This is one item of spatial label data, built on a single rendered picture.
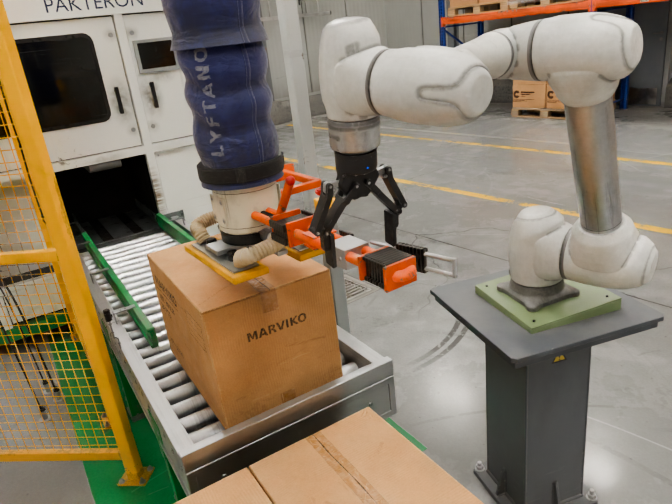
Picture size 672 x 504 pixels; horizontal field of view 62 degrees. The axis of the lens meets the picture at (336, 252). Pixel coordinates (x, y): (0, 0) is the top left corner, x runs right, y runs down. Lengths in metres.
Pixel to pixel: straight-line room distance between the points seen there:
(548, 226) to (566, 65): 0.53
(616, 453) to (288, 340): 1.39
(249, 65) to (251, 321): 0.68
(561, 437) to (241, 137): 1.38
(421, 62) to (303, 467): 1.11
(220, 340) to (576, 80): 1.08
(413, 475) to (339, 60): 1.04
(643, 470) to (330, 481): 1.30
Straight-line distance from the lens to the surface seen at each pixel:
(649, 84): 10.04
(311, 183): 1.68
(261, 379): 1.70
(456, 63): 0.83
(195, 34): 1.40
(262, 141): 1.43
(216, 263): 1.51
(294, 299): 1.65
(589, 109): 1.39
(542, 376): 1.86
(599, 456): 2.48
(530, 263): 1.73
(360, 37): 0.92
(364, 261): 1.07
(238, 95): 1.40
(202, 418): 1.86
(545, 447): 2.04
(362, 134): 0.95
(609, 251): 1.60
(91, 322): 2.22
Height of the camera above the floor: 1.60
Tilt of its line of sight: 21 degrees down
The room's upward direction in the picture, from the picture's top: 7 degrees counter-clockwise
